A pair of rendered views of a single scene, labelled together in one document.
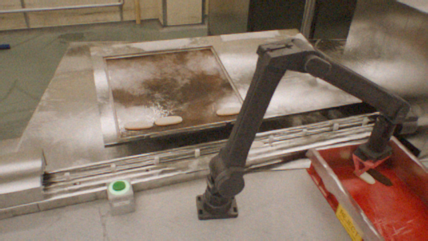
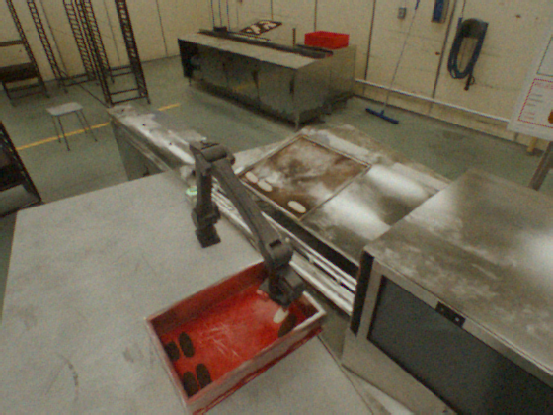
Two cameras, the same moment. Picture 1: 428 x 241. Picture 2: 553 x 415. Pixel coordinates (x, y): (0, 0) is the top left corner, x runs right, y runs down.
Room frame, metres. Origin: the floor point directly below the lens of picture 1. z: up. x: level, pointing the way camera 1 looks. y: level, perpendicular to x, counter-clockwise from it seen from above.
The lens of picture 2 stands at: (0.66, -1.18, 1.80)
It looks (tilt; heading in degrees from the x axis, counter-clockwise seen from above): 37 degrees down; 71
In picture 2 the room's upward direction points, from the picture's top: 2 degrees counter-clockwise
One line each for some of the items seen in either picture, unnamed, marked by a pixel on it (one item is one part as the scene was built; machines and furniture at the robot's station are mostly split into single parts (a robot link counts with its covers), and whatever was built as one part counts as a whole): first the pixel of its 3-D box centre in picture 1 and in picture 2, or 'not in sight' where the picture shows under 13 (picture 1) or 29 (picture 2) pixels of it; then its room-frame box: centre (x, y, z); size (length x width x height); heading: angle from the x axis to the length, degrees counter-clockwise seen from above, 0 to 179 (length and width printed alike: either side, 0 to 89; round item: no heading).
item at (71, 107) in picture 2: not in sight; (71, 125); (-0.44, 3.40, 0.23); 0.36 x 0.36 x 0.46; 25
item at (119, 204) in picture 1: (121, 199); (195, 200); (0.72, 0.26, 0.84); 0.08 x 0.08 x 0.11; 20
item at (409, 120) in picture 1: (398, 116); (286, 272); (0.90, -0.56, 1.07); 0.11 x 0.09 x 0.12; 107
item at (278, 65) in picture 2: not in sight; (259, 63); (2.27, 4.09, 0.51); 3.00 x 1.26 x 1.03; 110
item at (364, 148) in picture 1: (377, 142); (276, 284); (0.88, -0.52, 0.98); 0.10 x 0.07 x 0.07; 126
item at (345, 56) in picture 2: not in sight; (324, 76); (2.99, 3.29, 0.44); 0.70 x 0.55 x 0.87; 110
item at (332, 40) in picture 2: not in sight; (326, 39); (2.99, 3.29, 0.94); 0.51 x 0.36 x 0.13; 114
